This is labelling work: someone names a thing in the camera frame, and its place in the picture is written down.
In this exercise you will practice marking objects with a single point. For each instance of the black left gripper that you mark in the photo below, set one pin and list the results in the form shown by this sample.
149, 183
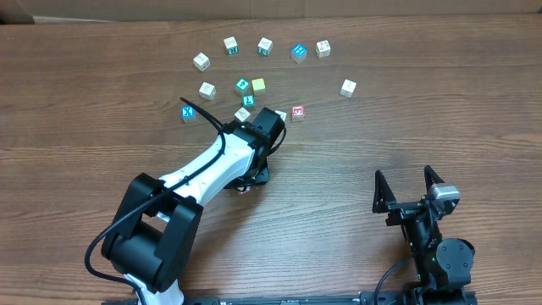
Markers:
262, 174

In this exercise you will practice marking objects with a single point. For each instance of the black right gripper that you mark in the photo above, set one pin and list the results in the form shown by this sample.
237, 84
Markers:
401, 211

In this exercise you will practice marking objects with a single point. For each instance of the green numeral four block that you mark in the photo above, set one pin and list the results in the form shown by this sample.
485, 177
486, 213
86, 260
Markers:
242, 86

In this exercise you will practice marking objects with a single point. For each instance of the blue letter X block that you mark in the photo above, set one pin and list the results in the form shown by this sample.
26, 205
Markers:
188, 114

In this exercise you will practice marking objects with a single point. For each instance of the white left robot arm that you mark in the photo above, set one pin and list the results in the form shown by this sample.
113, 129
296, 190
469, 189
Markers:
153, 231

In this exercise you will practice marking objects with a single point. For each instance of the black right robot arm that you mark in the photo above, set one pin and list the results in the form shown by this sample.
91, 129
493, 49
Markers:
443, 265

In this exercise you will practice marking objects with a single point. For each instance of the plain wooden block center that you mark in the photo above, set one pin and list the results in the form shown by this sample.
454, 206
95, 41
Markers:
242, 115

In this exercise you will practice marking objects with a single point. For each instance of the plain wooden block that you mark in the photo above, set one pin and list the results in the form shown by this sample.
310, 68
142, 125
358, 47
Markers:
242, 115
201, 61

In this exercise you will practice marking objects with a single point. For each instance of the wooden block blue side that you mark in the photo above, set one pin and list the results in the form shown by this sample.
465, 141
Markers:
282, 115

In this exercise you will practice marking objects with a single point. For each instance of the green letter L block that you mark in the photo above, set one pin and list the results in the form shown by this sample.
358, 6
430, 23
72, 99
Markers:
248, 101

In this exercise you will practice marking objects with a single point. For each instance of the red letter E block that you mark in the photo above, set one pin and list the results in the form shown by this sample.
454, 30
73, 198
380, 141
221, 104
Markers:
298, 113

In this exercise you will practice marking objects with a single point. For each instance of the yellow top wooden block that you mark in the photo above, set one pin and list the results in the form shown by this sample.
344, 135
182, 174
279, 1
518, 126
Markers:
258, 86

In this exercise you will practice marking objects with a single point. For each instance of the wooden block yellow side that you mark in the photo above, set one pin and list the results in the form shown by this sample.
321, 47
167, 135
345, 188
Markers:
207, 91

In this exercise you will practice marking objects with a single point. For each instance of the wooden block isolated right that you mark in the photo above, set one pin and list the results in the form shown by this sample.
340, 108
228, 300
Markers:
348, 88

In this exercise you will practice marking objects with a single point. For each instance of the plain wooden block upper left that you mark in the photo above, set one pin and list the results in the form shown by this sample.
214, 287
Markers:
201, 61

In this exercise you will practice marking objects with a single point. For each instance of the wooden block teal side right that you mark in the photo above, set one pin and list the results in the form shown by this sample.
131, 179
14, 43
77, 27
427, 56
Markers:
265, 46

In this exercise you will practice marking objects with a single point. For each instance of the wooden block teal side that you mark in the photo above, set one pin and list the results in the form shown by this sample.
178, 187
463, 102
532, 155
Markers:
231, 45
265, 46

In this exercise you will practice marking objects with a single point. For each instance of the blue top wooden block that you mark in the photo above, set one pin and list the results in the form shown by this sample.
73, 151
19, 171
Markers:
298, 53

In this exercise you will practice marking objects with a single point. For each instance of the wooden block teal side left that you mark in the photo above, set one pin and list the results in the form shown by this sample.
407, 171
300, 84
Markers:
231, 45

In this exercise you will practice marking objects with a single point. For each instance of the wooden block far right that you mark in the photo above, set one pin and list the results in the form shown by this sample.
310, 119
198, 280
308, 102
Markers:
323, 49

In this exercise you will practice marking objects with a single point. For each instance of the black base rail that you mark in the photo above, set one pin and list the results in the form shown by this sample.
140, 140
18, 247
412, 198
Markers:
365, 298

